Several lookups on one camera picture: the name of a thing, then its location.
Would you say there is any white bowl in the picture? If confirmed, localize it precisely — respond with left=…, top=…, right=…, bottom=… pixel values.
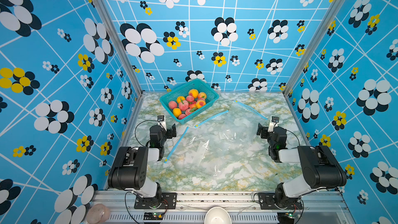
left=204, top=206, right=232, bottom=224

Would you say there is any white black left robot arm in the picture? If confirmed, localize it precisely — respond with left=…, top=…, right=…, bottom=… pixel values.
left=108, top=124, right=177, bottom=202

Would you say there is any yellow red peach top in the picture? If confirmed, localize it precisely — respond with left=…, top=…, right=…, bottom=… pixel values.
left=188, top=89, right=199, bottom=99

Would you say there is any clear zip bag blue zipper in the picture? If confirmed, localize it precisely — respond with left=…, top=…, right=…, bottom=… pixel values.
left=164, top=125, right=217, bottom=167

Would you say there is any pink lumpy object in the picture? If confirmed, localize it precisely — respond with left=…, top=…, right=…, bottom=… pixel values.
left=86, top=204, right=110, bottom=224

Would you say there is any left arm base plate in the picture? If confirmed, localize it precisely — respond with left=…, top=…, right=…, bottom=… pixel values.
left=134, top=192, right=177, bottom=209

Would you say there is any aluminium front rail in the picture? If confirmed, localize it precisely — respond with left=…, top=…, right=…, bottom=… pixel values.
left=92, top=190, right=354, bottom=224

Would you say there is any yellow peach front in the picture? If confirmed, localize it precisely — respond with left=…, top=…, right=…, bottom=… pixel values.
left=173, top=107, right=182, bottom=118

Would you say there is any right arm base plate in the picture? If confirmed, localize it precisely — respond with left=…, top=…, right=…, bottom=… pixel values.
left=254, top=192, right=303, bottom=210

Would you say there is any pink peach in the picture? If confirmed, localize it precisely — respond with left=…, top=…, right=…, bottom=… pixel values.
left=168, top=101, right=178, bottom=110

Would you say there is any teal plastic mesh basket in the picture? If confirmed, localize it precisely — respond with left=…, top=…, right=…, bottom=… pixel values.
left=160, top=79, right=219, bottom=124

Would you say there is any yellow orange peach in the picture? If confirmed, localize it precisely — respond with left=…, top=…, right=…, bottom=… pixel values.
left=177, top=96, right=186, bottom=103

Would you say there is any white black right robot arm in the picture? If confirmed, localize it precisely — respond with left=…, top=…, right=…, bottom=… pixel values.
left=257, top=124, right=347, bottom=208

